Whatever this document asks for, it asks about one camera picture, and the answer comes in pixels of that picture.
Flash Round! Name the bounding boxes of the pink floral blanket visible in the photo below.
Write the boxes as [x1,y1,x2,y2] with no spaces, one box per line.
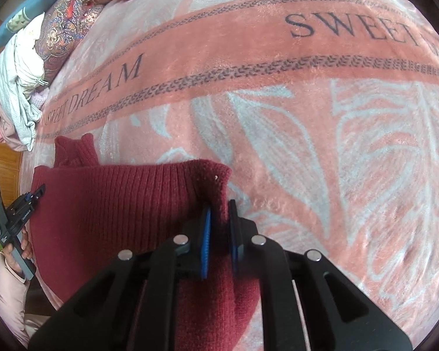
[20,0,439,345]

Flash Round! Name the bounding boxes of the person's left hand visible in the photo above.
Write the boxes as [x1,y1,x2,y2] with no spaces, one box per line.
[1,226,34,275]

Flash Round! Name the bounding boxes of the pale blue white garment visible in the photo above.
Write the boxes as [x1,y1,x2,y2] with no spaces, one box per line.
[0,13,47,151]

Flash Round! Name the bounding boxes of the blue pillow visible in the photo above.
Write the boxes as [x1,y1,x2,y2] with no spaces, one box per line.
[0,0,57,48]

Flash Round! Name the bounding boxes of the paisley patterned cushion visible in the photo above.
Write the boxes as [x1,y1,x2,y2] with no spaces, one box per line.
[35,0,104,85]

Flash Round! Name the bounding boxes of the dark red knit sweater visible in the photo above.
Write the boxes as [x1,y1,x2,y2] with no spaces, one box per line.
[30,134,258,350]

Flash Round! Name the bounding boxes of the pink sleeve forearm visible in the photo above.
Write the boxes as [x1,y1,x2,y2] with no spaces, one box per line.
[0,251,30,348]

